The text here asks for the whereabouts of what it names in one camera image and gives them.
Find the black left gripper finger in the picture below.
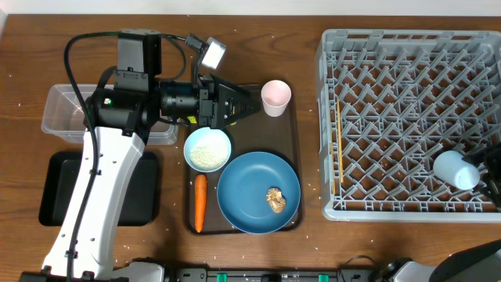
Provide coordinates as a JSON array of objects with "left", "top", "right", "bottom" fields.
[
  {"left": 218, "top": 106, "right": 261, "bottom": 128},
  {"left": 218, "top": 79, "right": 261, "bottom": 108}
]

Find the pink cup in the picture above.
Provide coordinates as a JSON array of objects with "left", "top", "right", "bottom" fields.
[{"left": 261, "top": 80, "right": 292, "bottom": 118}]

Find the light blue cup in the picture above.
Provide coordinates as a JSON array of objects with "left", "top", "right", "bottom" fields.
[{"left": 433, "top": 150, "right": 481, "bottom": 190}]

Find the light blue rice bowl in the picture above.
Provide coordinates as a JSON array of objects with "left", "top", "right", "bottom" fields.
[{"left": 183, "top": 128, "right": 232, "bottom": 172}]

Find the orange carrot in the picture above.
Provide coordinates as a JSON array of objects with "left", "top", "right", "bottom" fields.
[{"left": 194, "top": 174, "right": 207, "bottom": 233}]

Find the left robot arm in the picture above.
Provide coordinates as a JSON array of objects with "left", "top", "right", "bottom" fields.
[{"left": 20, "top": 29, "right": 261, "bottom": 281}]

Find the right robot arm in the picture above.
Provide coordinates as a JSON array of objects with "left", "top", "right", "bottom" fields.
[{"left": 370, "top": 143, "right": 500, "bottom": 282}]

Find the grey dishwasher rack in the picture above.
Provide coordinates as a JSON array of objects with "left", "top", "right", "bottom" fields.
[{"left": 315, "top": 29, "right": 500, "bottom": 223}]

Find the dark brown serving tray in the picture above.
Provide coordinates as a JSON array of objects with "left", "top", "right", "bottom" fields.
[{"left": 201, "top": 102, "right": 303, "bottom": 235}]

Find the blue plate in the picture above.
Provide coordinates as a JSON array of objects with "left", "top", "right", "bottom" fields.
[{"left": 217, "top": 151, "right": 301, "bottom": 234}]

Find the crumpled gold foil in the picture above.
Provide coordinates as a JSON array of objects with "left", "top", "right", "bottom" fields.
[{"left": 266, "top": 187, "right": 287, "bottom": 214}]

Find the black bin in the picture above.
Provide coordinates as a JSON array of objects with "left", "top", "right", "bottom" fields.
[{"left": 38, "top": 151, "right": 160, "bottom": 226}]

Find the clear plastic bin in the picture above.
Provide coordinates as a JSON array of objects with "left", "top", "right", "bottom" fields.
[{"left": 41, "top": 84, "right": 178, "bottom": 145}]

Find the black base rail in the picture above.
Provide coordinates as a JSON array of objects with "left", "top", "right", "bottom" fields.
[{"left": 163, "top": 255, "right": 378, "bottom": 282}]

